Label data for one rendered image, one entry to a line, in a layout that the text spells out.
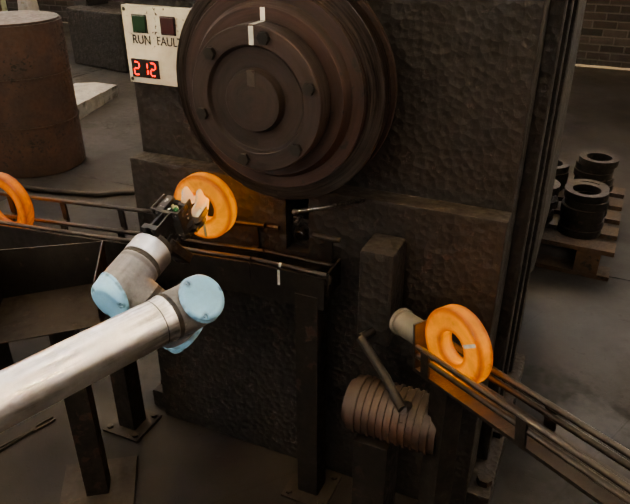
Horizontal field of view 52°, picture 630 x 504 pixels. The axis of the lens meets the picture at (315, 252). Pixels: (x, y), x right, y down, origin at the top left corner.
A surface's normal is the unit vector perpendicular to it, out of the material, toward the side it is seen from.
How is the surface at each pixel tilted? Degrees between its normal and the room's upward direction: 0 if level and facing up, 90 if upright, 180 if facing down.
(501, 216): 0
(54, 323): 5
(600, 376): 0
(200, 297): 48
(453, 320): 90
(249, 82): 90
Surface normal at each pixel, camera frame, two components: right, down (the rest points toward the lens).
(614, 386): 0.00, -0.88
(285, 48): -0.40, 0.44
